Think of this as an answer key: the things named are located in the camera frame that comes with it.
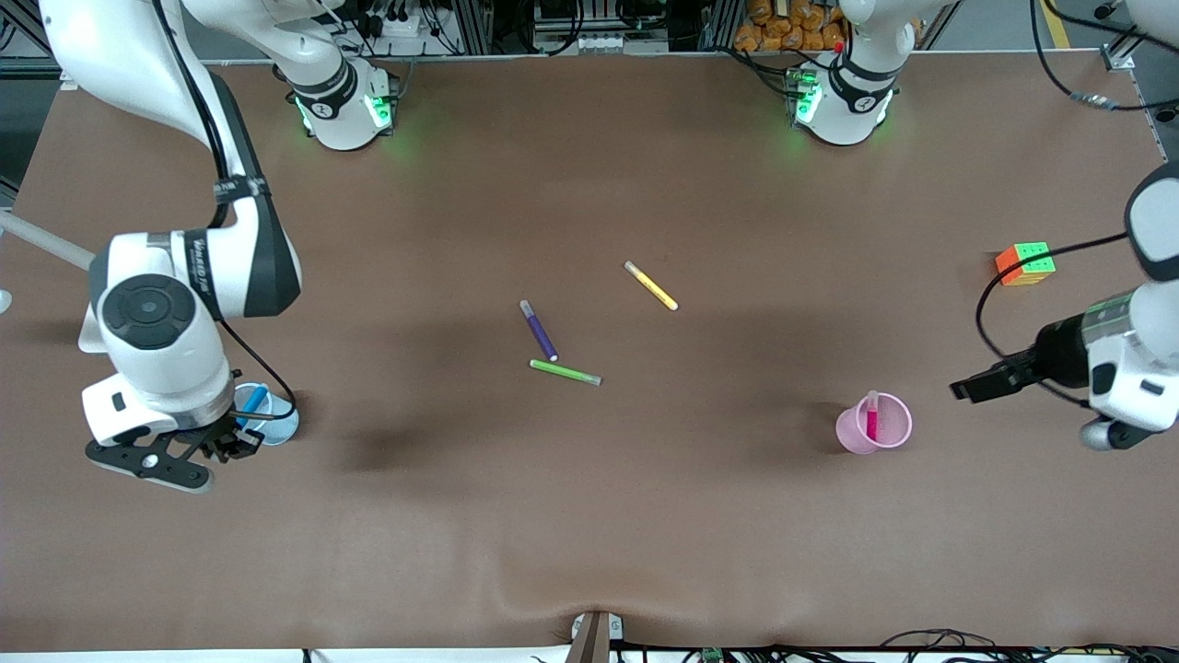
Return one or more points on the grey table edge bracket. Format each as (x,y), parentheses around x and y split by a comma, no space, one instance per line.
(594,640)

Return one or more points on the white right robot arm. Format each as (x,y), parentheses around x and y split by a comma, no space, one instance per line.
(166,276)

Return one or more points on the purple marker pen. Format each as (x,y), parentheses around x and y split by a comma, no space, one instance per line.
(539,331)

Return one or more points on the white power strip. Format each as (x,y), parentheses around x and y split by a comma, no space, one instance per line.
(405,26)

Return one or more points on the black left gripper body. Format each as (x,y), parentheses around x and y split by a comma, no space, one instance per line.
(1059,353)

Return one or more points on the light blue plastic cup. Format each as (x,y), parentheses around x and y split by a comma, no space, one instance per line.
(281,428)

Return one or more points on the pink marker pen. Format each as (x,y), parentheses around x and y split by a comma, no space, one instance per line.
(871,424)

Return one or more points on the yellow marker pen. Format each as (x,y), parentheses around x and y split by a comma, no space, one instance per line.
(652,287)

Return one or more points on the white terminal strip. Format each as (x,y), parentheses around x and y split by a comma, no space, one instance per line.
(603,42)

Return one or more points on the blue marker pen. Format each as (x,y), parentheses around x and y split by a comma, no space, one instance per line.
(255,398)

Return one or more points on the orange snack bags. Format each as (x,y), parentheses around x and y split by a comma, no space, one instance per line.
(783,28)

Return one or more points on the colourful puzzle cube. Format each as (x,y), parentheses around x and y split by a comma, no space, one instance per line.
(1030,261)

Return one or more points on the green marker pen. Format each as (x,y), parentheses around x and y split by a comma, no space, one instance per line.
(564,372)

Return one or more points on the white desk lamp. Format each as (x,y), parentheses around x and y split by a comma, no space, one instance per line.
(46,241)

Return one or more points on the pink plastic cup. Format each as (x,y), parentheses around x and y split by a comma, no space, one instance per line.
(852,437)

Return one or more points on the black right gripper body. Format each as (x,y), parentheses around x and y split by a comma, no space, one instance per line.
(224,440)

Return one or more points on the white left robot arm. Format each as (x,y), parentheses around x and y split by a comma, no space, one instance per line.
(852,101)

